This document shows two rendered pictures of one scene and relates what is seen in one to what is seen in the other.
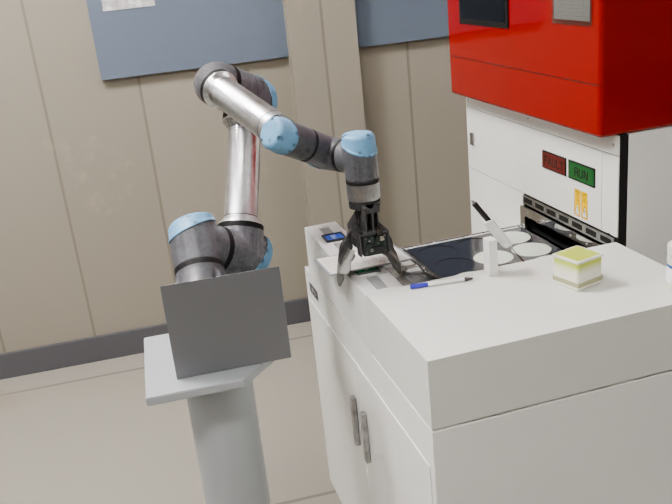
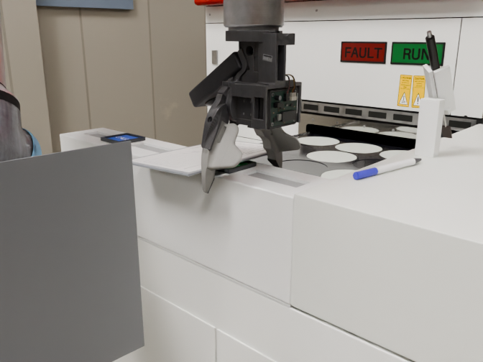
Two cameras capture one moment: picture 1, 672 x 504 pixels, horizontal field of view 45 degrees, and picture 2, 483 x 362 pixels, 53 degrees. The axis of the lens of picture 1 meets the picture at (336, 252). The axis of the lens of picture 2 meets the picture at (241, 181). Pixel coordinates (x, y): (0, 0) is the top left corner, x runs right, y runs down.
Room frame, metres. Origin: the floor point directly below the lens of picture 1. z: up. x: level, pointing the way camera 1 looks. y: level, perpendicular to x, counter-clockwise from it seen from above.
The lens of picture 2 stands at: (1.24, 0.28, 1.14)
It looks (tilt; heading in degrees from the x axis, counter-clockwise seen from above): 17 degrees down; 327
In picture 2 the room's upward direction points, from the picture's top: straight up
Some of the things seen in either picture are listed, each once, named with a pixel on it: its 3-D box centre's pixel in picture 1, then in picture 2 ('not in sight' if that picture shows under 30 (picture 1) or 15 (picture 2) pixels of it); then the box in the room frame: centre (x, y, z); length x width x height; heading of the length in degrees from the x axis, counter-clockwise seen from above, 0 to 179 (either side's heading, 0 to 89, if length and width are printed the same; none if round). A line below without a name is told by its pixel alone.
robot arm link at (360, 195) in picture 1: (364, 191); (255, 13); (1.77, -0.08, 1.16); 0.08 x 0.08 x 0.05
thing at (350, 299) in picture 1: (351, 279); (173, 194); (1.93, -0.03, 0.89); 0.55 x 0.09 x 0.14; 14
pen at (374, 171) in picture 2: (441, 282); (389, 166); (1.66, -0.22, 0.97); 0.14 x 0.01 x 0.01; 95
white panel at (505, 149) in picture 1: (533, 180); (318, 82); (2.20, -0.57, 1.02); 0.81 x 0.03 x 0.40; 14
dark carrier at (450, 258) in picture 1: (493, 258); (331, 157); (1.96, -0.40, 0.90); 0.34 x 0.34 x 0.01; 14
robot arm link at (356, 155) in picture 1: (359, 157); not in sight; (1.77, -0.07, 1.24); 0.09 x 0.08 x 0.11; 41
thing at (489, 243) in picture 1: (496, 244); (435, 109); (1.70, -0.35, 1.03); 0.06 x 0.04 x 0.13; 104
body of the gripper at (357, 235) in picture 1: (367, 226); (257, 80); (1.76, -0.08, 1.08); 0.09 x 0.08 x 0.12; 14
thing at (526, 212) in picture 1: (563, 242); (374, 141); (2.03, -0.60, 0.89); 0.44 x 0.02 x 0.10; 14
